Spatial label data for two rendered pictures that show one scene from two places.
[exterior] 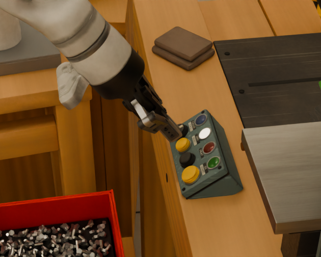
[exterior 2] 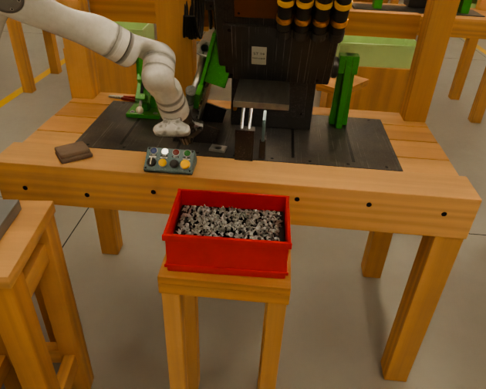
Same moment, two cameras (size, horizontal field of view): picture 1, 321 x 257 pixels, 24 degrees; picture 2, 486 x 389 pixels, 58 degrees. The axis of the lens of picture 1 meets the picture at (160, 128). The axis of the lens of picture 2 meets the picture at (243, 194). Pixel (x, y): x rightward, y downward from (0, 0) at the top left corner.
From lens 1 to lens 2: 1.13 m
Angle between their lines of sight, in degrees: 61
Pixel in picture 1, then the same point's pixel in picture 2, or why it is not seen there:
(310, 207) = (283, 99)
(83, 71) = (183, 113)
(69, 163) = (59, 264)
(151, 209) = not seen: hidden behind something
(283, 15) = (63, 126)
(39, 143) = (43, 262)
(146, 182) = not seen: hidden behind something
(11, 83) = (18, 231)
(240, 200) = (200, 162)
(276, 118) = (152, 143)
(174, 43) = (72, 150)
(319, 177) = (268, 94)
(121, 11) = not seen: outside the picture
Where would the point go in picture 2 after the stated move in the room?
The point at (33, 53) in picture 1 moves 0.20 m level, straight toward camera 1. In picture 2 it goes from (6, 210) to (80, 213)
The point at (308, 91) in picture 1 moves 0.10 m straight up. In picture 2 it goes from (139, 132) to (136, 106)
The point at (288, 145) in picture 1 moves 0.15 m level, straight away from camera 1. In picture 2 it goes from (248, 96) to (204, 86)
